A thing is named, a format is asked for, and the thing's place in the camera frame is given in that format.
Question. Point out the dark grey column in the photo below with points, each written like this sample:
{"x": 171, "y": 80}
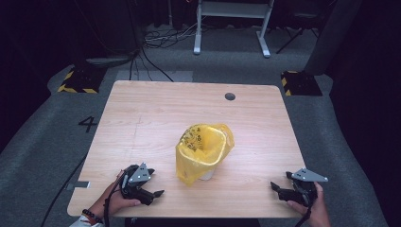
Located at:
{"x": 331, "y": 38}

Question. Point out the black tripod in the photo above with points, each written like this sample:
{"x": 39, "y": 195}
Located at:
{"x": 296, "y": 34}

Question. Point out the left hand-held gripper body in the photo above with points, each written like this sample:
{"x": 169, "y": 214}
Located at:
{"x": 138, "y": 183}

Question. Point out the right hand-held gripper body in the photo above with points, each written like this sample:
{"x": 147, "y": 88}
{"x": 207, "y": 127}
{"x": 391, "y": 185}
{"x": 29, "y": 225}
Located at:
{"x": 302, "y": 186}

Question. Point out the white plastic bin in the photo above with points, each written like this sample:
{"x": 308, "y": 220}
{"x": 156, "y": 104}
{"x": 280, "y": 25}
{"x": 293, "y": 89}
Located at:
{"x": 207, "y": 175}

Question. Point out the person's left hand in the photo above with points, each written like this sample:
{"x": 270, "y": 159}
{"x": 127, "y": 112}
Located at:
{"x": 113, "y": 198}

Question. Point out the person's right hand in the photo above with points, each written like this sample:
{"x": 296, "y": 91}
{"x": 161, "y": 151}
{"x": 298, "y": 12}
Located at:
{"x": 318, "y": 211}

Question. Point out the white metal desk frame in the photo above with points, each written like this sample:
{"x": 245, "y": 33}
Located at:
{"x": 233, "y": 9}

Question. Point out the black yellow striped base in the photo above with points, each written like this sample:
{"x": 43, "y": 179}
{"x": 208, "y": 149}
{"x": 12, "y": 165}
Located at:
{"x": 82, "y": 80}
{"x": 301, "y": 83}

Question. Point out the yellow plastic bag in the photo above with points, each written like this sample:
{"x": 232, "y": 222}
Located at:
{"x": 201, "y": 148}

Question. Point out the white sleeve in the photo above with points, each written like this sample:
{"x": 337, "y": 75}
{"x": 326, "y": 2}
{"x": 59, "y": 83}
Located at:
{"x": 85, "y": 223}

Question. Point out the metal table bracket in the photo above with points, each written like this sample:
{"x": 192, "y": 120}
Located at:
{"x": 78, "y": 185}

